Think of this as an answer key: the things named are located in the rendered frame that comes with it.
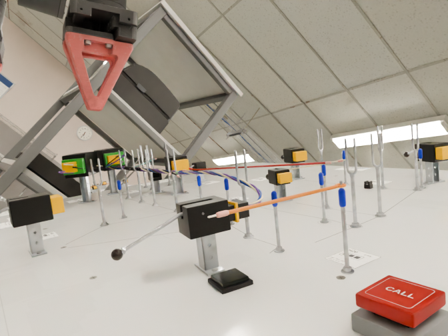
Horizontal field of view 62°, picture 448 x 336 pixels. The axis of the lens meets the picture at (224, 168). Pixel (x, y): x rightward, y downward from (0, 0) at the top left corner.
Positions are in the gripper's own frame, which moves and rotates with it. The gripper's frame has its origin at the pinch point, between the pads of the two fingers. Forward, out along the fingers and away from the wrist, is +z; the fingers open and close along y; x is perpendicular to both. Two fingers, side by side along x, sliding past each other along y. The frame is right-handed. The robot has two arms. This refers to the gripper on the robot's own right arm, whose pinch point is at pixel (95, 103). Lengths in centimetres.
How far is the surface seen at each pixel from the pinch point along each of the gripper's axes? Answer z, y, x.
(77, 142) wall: 14, 744, -64
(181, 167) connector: 10, 50, -29
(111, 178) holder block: 16, 78, -16
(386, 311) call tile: 15.8, -24.7, -19.0
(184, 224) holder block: 13.9, -0.9, -11.1
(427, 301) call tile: 14.7, -26.2, -21.6
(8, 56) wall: -137, 761, 59
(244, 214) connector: 12.6, -1.8, -19.1
